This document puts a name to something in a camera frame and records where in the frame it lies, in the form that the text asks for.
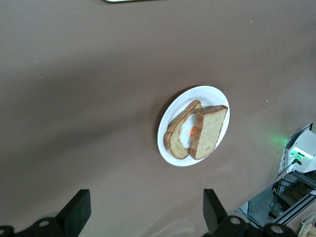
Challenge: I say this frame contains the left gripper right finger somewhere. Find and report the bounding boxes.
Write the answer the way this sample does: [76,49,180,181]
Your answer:
[202,189,300,237]

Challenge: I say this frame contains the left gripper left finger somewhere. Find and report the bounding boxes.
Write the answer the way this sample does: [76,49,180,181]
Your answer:
[0,189,91,237]

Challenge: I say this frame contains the plain bread slice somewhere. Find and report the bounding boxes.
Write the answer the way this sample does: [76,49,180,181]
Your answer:
[189,105,229,160]

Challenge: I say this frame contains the fried egg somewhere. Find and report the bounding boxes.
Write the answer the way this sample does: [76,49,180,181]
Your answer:
[179,113,198,149]

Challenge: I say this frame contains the white round plate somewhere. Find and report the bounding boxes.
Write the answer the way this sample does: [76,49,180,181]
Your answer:
[157,85,231,167]

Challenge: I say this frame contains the metal frame structure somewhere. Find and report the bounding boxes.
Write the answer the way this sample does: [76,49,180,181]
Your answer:
[237,172,316,237]

